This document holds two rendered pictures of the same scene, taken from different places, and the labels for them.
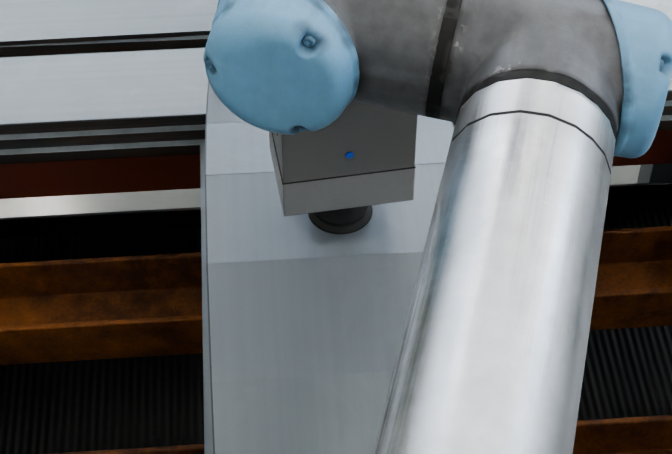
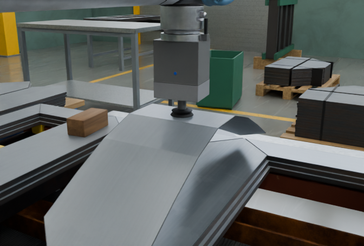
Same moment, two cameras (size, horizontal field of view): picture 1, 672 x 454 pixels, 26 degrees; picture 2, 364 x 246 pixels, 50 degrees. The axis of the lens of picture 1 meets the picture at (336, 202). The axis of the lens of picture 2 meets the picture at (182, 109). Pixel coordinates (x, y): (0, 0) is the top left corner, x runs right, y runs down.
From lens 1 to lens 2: 63 cm
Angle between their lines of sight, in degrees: 40
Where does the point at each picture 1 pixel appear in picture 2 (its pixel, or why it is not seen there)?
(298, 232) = (163, 114)
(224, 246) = (138, 112)
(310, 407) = (127, 152)
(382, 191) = (186, 94)
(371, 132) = (182, 64)
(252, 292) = (135, 122)
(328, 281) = (160, 124)
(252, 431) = (104, 154)
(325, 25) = not seen: outside the picture
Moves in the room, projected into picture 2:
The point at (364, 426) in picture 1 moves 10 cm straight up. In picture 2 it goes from (140, 162) to (137, 100)
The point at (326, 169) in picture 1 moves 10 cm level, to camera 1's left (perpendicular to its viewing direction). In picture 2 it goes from (167, 78) to (123, 72)
